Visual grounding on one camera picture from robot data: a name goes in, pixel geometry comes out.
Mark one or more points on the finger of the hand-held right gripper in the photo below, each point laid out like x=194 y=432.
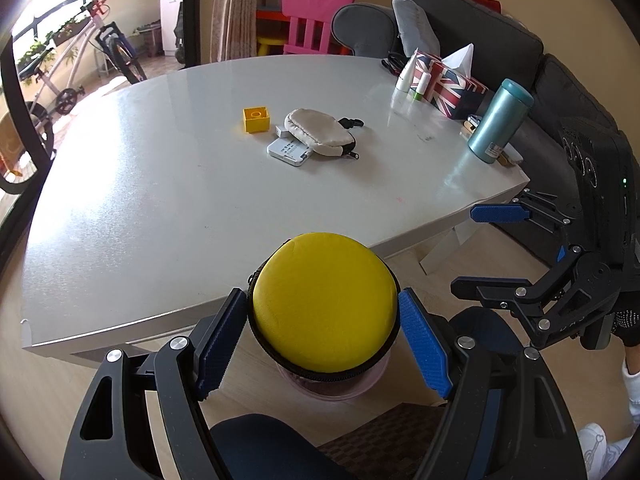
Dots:
x=500 y=213
x=490 y=290

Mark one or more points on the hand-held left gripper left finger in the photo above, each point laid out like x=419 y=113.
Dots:
x=220 y=345

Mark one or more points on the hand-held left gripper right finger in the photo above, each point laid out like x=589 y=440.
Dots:
x=425 y=345

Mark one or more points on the purple plastic bin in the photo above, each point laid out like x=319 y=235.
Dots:
x=330 y=390

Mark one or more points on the yellow round zip case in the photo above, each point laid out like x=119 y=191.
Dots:
x=325 y=305

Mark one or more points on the person's right hand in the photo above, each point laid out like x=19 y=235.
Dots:
x=627 y=327

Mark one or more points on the teal thermos bottle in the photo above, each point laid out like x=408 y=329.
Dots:
x=500 y=120

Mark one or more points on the small white blue object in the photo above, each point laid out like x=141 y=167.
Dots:
x=472 y=124

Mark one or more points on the black printed cushion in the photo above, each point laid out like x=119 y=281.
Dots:
x=570 y=135

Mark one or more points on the brown patterned rug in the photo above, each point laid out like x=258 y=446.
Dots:
x=380 y=435

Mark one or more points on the person's left leg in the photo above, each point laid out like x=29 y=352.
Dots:
x=270 y=445

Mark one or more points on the flag print tissue box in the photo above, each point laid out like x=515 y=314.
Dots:
x=450 y=87

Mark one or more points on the small white green bottle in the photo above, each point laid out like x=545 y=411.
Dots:
x=424 y=84

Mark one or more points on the white tube bottle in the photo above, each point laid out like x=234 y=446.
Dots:
x=407 y=74

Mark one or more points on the grey sofa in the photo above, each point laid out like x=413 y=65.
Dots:
x=475 y=25

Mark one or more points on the beige zip pouch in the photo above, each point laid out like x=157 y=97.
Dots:
x=315 y=132

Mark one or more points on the small white box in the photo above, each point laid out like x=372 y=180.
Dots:
x=290 y=154

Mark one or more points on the light grey pillow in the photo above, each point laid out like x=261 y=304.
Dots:
x=412 y=25

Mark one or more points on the yellow toy block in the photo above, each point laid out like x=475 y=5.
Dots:
x=256 y=120

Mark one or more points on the pink child chair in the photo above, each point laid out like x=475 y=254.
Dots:
x=315 y=0

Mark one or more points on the yellow child stool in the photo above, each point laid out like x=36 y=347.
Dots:
x=272 y=42

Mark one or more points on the red child table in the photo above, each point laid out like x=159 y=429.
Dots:
x=272 y=14

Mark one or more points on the white bicycle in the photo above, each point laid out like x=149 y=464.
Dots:
x=122 y=57

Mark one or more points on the shoe rack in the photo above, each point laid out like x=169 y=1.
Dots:
x=147 y=40

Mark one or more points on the black folded stroller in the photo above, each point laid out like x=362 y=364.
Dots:
x=179 y=30

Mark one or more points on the beige curtain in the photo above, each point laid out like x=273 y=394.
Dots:
x=230 y=10

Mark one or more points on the white cabinet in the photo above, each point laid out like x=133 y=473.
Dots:
x=170 y=10

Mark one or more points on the window planter with plants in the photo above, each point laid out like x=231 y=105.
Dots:
x=72 y=32

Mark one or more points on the black sliding door frame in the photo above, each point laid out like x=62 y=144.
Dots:
x=192 y=10

